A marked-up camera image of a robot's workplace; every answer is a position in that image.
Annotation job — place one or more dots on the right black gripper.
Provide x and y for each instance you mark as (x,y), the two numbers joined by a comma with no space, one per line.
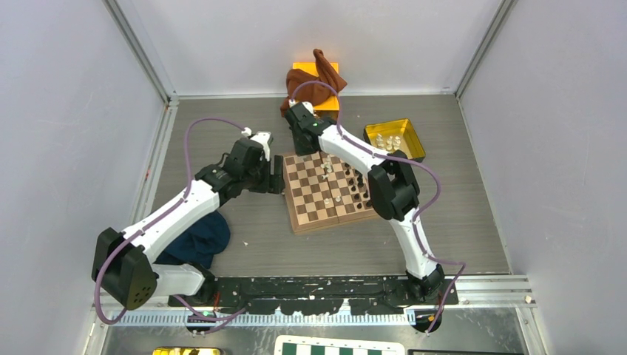
(299,150)

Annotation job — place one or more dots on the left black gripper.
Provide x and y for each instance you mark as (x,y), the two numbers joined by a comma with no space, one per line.
(273,183)

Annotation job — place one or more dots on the wooden chess board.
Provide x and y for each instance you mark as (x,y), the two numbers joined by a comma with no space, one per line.
(309,179)

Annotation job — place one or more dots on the yellow metal tray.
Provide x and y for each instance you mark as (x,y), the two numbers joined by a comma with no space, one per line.
(395,135)

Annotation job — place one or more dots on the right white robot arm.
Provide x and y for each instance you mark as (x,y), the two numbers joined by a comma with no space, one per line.
(393,188)

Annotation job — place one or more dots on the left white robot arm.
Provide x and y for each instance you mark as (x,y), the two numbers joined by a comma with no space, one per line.
(125,263)

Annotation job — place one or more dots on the green white chess mat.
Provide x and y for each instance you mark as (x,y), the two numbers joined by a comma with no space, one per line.
(294,345)

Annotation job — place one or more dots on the brown cloth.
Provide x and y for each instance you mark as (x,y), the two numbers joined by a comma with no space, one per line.
(314,88)

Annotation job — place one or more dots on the dark blue cloth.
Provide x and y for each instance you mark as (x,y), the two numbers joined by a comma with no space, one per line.
(199,243)

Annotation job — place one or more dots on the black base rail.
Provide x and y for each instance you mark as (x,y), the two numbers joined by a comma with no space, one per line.
(314,296)

